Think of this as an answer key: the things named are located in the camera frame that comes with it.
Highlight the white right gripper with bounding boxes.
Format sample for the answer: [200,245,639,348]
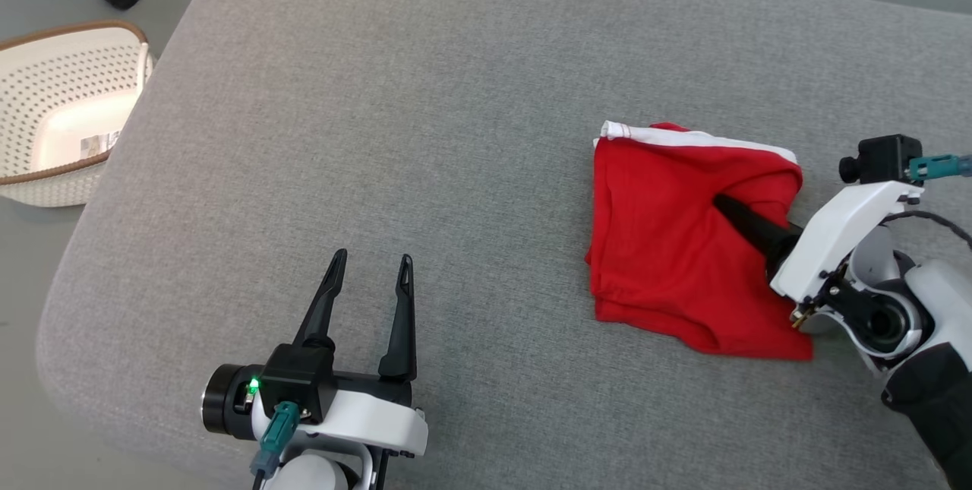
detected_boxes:
[712,181,926,312]

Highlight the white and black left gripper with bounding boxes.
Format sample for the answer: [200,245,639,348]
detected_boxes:
[200,248,428,455]

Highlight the red shorts with white stripe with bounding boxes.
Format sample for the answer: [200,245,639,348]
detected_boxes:
[584,119,816,363]

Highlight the paper label in basket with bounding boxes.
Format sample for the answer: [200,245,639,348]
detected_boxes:
[79,130,124,160]

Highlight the cream perforated laundry basket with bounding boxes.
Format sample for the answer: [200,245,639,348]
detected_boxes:
[0,19,158,210]

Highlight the teal left camera connector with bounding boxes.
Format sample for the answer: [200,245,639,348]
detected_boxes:
[250,400,301,476]

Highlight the teal camera connector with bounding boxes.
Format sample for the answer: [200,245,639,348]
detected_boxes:
[907,153,972,182]
[250,400,301,476]

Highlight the thin black cable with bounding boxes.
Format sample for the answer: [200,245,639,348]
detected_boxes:
[879,210,972,248]

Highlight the teal right camera connector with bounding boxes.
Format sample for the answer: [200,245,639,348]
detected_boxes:
[907,153,972,182]

